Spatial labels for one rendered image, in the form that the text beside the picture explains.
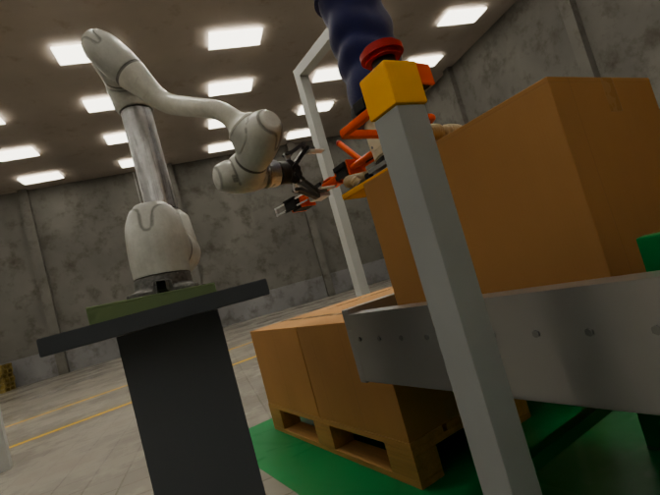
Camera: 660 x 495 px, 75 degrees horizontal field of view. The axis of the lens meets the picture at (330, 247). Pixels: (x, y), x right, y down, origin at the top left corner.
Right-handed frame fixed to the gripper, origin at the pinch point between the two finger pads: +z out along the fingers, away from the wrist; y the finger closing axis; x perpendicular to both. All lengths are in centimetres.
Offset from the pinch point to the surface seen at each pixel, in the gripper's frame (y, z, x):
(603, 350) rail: 59, -29, 85
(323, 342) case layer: 61, -2, -28
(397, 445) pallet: 95, -5, 3
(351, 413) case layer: 88, -3, -22
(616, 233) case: 44, -9, 84
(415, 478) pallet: 105, -6, 8
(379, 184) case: 15.8, -8.8, 31.5
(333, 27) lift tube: -39.3, 0.6, 22.4
